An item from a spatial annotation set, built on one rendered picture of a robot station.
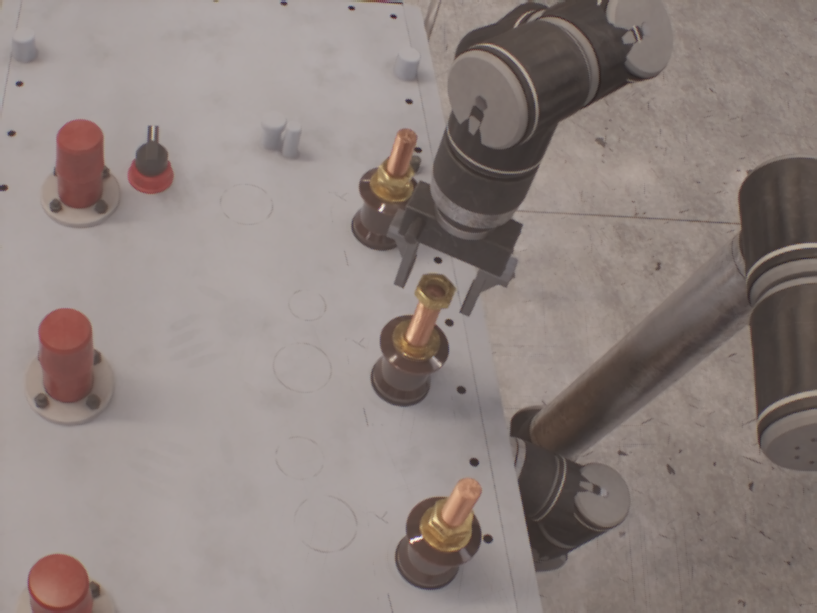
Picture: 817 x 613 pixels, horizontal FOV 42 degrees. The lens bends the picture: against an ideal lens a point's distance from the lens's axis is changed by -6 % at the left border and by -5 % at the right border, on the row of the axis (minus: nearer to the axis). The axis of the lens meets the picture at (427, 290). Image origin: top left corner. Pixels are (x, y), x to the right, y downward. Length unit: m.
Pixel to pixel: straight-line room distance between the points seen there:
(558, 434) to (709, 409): 1.76
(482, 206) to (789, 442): 0.42
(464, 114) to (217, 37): 0.91
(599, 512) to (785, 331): 0.55
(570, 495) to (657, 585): 1.49
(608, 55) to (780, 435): 0.44
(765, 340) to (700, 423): 2.21
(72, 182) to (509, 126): 0.74
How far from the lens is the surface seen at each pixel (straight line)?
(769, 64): 4.94
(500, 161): 1.13
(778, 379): 1.23
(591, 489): 1.70
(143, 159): 1.67
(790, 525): 3.45
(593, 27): 1.16
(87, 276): 1.60
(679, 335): 1.53
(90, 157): 1.58
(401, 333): 1.46
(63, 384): 1.43
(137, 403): 1.48
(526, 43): 1.10
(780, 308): 1.27
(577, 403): 1.73
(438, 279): 1.39
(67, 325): 1.39
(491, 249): 1.26
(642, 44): 1.20
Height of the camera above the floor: 2.64
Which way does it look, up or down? 51 degrees down
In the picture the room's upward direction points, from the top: 21 degrees clockwise
